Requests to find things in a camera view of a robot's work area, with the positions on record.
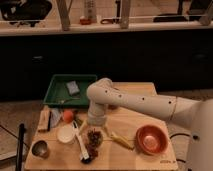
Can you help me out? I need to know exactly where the dark grape bunch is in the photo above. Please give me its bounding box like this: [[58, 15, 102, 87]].
[[86, 145, 98, 159]]

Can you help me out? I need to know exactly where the green plastic tray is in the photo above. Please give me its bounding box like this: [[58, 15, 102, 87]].
[[43, 74, 97, 108]]

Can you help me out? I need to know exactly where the white handled knife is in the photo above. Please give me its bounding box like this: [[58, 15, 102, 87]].
[[72, 122, 91, 164]]

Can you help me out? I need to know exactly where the orange round fruit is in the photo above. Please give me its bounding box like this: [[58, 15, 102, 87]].
[[62, 110, 74, 123]]

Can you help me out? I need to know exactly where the white plastic bag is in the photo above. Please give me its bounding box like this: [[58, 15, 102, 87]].
[[50, 108, 61, 128]]

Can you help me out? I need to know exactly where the green vegetable piece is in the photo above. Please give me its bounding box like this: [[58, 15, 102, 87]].
[[74, 115, 84, 127]]

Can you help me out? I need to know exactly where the grey blue sponge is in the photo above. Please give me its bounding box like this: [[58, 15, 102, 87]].
[[66, 81, 80, 95]]

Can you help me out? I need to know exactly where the white round lid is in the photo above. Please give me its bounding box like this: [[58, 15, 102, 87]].
[[57, 125, 75, 144]]

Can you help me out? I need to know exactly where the wooden block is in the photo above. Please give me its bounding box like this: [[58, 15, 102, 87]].
[[38, 110, 50, 132]]

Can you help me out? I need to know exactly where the red small object on shelf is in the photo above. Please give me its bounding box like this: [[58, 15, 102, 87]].
[[79, 16, 92, 25]]

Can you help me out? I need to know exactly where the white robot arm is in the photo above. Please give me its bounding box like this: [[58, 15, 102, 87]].
[[86, 78, 213, 171]]

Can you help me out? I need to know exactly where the red plastic bowl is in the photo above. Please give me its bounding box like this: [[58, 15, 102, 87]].
[[134, 125, 168, 156]]

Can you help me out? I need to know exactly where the small metal cup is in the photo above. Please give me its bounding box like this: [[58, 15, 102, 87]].
[[32, 140, 49, 158]]

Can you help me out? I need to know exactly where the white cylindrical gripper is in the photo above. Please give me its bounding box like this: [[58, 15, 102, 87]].
[[79, 102, 110, 135]]

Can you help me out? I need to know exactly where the yellow banana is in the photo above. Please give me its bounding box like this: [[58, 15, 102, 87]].
[[110, 132, 134, 150]]

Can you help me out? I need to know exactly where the black pole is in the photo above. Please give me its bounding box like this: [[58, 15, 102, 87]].
[[15, 123, 25, 171]]

